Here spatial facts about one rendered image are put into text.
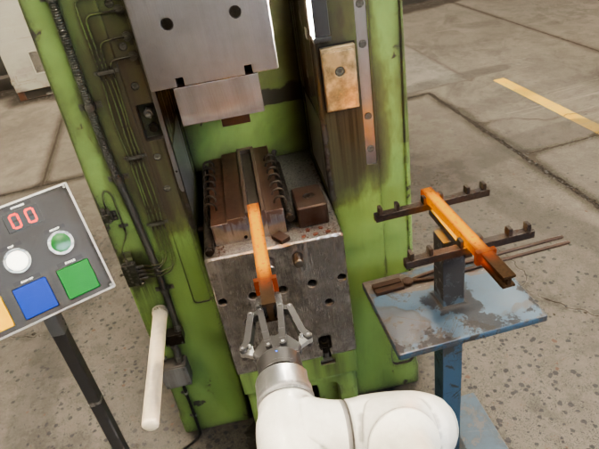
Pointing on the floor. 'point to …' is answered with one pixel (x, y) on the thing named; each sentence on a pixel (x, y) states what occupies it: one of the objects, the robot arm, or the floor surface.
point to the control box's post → (61, 334)
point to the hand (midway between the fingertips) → (268, 297)
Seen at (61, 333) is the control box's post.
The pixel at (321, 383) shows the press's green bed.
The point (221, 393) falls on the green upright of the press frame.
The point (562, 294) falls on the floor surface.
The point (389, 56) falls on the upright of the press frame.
